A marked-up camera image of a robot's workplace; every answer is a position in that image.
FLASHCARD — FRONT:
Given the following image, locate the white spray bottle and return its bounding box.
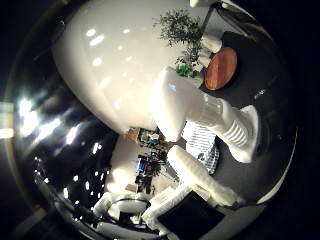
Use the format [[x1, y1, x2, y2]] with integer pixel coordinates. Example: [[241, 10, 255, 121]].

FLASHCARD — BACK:
[[151, 65, 262, 164]]

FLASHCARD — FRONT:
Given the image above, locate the striped white cloth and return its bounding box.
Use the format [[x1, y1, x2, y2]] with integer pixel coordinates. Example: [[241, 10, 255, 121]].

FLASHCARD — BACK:
[[181, 120, 221, 175]]

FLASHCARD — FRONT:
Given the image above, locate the cluttered wooden shelf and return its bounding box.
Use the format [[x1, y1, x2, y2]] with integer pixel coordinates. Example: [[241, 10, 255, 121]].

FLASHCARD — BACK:
[[128, 126, 168, 152]]

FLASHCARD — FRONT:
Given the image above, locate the bright green plant white pot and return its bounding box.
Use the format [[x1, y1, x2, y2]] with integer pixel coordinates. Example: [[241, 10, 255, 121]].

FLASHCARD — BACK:
[[174, 63, 205, 88]]

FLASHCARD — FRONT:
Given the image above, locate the small grey-leaf plant white pot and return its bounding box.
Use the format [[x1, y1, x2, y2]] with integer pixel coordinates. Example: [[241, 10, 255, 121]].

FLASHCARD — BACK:
[[179, 43, 213, 72]]

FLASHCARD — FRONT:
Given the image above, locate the round wooden tray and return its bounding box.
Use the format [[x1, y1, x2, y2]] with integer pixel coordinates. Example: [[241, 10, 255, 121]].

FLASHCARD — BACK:
[[203, 46, 239, 92]]

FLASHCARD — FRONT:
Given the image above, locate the tall plant in white pot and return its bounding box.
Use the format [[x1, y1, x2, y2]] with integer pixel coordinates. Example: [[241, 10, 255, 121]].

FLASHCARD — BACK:
[[153, 9, 223, 54]]

